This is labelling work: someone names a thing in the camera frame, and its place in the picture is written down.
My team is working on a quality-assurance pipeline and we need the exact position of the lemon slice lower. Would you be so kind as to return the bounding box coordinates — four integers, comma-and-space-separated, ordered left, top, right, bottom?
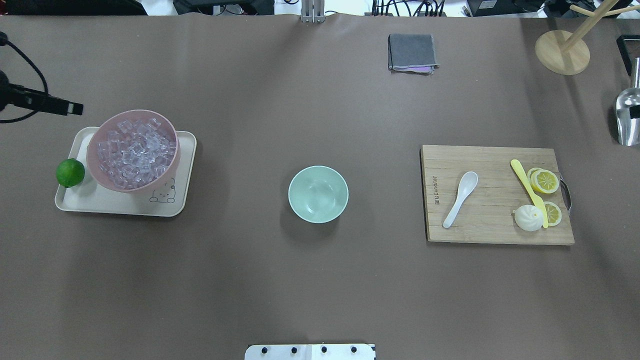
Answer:
543, 201, 563, 227

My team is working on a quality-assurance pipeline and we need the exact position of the white ceramic spoon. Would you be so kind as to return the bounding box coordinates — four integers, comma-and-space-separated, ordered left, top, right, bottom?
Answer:
442, 171, 479, 229

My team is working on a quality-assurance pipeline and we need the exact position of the metal ice scoop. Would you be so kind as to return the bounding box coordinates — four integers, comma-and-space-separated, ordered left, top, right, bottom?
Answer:
615, 57, 640, 147

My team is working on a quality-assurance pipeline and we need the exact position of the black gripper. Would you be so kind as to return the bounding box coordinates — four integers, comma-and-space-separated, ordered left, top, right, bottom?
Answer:
0, 70, 84, 116

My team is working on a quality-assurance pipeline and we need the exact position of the aluminium frame post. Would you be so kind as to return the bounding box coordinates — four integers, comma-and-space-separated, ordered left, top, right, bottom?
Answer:
299, 0, 326, 24

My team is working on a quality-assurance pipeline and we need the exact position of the yellow plastic knife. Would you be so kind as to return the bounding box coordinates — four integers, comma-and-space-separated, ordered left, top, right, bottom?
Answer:
510, 159, 549, 229

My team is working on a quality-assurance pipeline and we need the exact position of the cream serving tray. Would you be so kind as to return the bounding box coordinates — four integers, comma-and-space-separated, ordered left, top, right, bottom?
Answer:
54, 126, 197, 217

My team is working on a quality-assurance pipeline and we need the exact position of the mint green bowl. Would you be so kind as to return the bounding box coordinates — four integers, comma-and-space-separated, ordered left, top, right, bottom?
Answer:
287, 165, 350, 224

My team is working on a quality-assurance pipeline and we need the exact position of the white pedestal base plate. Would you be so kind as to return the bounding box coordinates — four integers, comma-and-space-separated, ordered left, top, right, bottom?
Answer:
244, 343, 377, 360

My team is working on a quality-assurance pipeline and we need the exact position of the pink bowl of ice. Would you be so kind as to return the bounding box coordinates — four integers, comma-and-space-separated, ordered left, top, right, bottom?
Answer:
86, 109, 181, 193

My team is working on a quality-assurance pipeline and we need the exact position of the wooden mug tree stand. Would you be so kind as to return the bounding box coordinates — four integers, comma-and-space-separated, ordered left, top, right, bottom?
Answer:
534, 0, 640, 76

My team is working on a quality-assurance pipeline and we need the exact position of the lemon slice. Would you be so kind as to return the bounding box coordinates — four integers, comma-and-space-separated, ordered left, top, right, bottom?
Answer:
526, 167, 560, 194
543, 201, 563, 227

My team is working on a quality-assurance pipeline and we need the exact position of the grey folded cloth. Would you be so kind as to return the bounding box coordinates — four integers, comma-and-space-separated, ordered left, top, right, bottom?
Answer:
387, 33, 440, 75

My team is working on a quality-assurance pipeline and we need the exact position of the lemon slice upper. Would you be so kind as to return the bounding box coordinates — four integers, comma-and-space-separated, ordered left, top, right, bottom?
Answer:
526, 167, 560, 194

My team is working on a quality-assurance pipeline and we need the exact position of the green lime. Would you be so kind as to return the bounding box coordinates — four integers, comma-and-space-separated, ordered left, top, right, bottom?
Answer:
55, 158, 86, 188

